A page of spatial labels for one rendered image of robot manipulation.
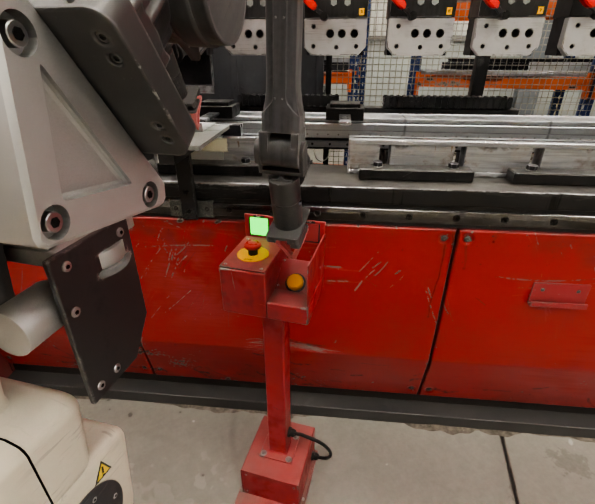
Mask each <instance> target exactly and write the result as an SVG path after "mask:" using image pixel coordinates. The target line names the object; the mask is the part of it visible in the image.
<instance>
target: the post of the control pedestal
mask: <svg viewBox="0 0 595 504"><path fill-rule="evenodd" d="M263 336H264V356H265V375H266V395H267V415H268V434H269V449H270V450H272V451H275V452H279V453H283V454H286V453H287V450H288V447H289V444H290V441H291V437H287V433H288V429H289V427H291V419H290V330H289V322H286V321H280V320H274V319H269V318H268V317H267V318H263Z"/></svg>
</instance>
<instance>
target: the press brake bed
mask: <svg viewBox="0 0 595 504"><path fill-rule="evenodd" d="M197 206H198V214H199V217H198V219H183V215H182V208H181V201H180V197H166V198H165V200H164V203H163V204H161V205H160V206H158V207H156V208H153V209H151V210H148V211H145V212H143V213H140V214H138V215H135V216H132V217H133V222H134V226H133V227H132V228H130V229H129V234H130V239H131V243H132V248H133V252H134V257H135V261H136V266H137V270H138V275H139V279H140V284H141V288H142V293H143V297H144V302H145V307H146V311H147V314H146V318H145V323H144V327H143V332H142V336H141V341H140V346H139V350H138V355H137V358H136V359H135V360H134V361H133V362H132V363H131V365H130V366H129V367H128V368H127V369H126V370H125V371H124V373H123V374H122V375H121V376H120V377H119V378H118V379H117V380H116V382H115V383H114V384H113V385H112V386H111V387H110V388H109V390H108V391H107V392H106V393H105V394H104V395H103V396H102V398H108V399H118V400H130V401H142V402H155V403H169V404H182V405H198V406H207V407H219V408H230V409H243V410H258V411H267V395H266V375H265V356H264V336H263V317H257V316H251V315H245V314H240V313H234V312H228V311H224V309H223V300H222V291H221V281H220V272H219V268H220V266H219V265H220V264H221V263H222V262H223V261H224V260H225V259H226V257H227V256H228V255H229V254H230V253H231V252H232V251H233V250H234V249H235V248H236V247H237V245H238V244H239V243H240V242H241V241H242V240H243V239H244V238H245V237H246V230H245V216H244V213H251V214H260V215H269V216H273V211H272V204H271V200H247V199H219V198H197ZM302 207H305V208H310V215H309V216H308V219H307V220H315V221H324V222H326V225H325V246H324V272H323V273H324V279H323V289H322V291H321V294H320V296H319V299H318V301H317V304H316V306H315V309H314V311H313V314H312V316H311V319H310V321H309V324H308V325H303V324H297V323H291V322H289V330H290V414H301V415H312V416H324V417H336V418H348V419H360V420H372V421H384V422H396V423H412V424H435V425H444V426H452V427H466V428H473V429H489V430H502V431H510V432H519V433H529V434H543V435H555V436H568V437H583V438H595V212H592V211H563V210H534V209H506V208H477V207H448V206H419V205H391V204H362V203H333V202H305V201H302ZM534 282H547V283H567V284H586V285H592V287H591V289H590V291H589V294H588V296H587V299H586V301H585V303H584V304H588V307H587V310H583V309H565V308H547V307H530V306H529V305H528V303H527V301H528V298H529V295H530V292H531V289H532V286H533V283H534ZM0 353H1V354H2V355H3V357H4V358H5V359H6V360H7V361H8V362H9V363H13V365H14V368H15V371H14V372H13V373H12V374H11V375H10V376H9V377H8V379H13V380H17V381H21V382H25V383H30V384H34V385H38V386H43V387H47V388H51V389H56V390H60V391H63V392H66V393H68V394H71V395H72V396H88V393H87V391H86V388H85V385H84V382H83V379H82V376H81V373H80V371H79V368H78V365H77V362H76V359H75V356H74V353H73V350H72V348H71V345H70V342H69V339H68V336H67V333H66V330H65V328H64V325H63V326H62V327H61V328H60V329H59V330H57V331H56V332H55V333H54V334H52V335H51V336H50V337H49V338H47V339H46V340H45V341H44V342H42V343H41V344H40V345H39V346H37V347H36V348H35V349H34V350H32V351H31V352H30V353H29V354H27V355H25V356H15V355H12V354H9V353H7V352H5V351H4V350H2V349H1V348H0ZM88 397H89V396H88Z"/></svg>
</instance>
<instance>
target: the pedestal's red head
mask: <svg viewBox="0 0 595 504"><path fill-rule="evenodd" d="M253 215H260V214H251V213H244V216H245V230H246V237H245V238H244V239H243V240H242V241H241V242H240V243H239V244H238V245H237V247H236V248H235V249H234V250H233V251H232V252H231V253H230V254H229V255H228V256H227V257H226V259H225V260H224V261H223V262H222V263H221V264H220V265H219V266H220V268H219V272H220V281H221V291H222V300H223V309H224V311H228V312H234V313H240V314H245V315H251V316H257V317H263V318H267V317H268V318H269V319H274V320H280V321H286V322H291V323H297V324H303V325H308V324H309V321H310V319H311V316H312V314H313V311H314V309H315V306H316V304H317V301H318V299H319V296H320V294H321V291H322V289H323V279H324V273H323V272H324V246H325V225H326V222H324V221H315V220H307V221H315V224H320V242H319V243H313V242H305V241H304V243H309V244H317V245H318V246H317V248H316V250H315V252H314V254H313V256H312V258H311V260H310V261H304V260H296V259H295V260H294V259H289V258H287V255H286V254H285V252H284V251H283V250H282V249H281V248H280V247H279V246H278V245H277V244H276V243H273V242H267V239H266V237H264V236H256V235H250V228H249V217H253ZM260 216H264V218H267V219H269V227H270V225H271V223H272V221H273V219H274V218H273V216H269V215H260ZM249 240H257V241H260V242H261V244H262V246H261V247H263V248H265V249H267V250H268V251H269V256H268V257H267V258H265V259H264V260H261V261H256V262H247V261H243V260H240V259H239V258H238V257H237V253H238V251H239V250H241V249H243V248H244V243H245V242H246V241H249ZM294 273H298V274H301V275H303V276H304V278H305V280H306V285H305V287H304V289H303V290H302V291H300V292H294V291H288V290H287V288H286V286H285V281H286V279H287V277H288V276H290V275H291V274H294Z"/></svg>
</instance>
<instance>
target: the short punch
mask: <svg viewBox="0 0 595 504"><path fill-rule="evenodd" d="M178 66H179V69H180V72H181V74H182V77H183V80H184V83H185V86H199V88H200V91H201V92H200V93H209V94H214V85H215V83H214V72H213V61H212V55H201V59H200V61H192V60H191V59H190V58H189V57H188V55H185V56H184V58H183V60H182V61H181V62H180V63H178Z"/></svg>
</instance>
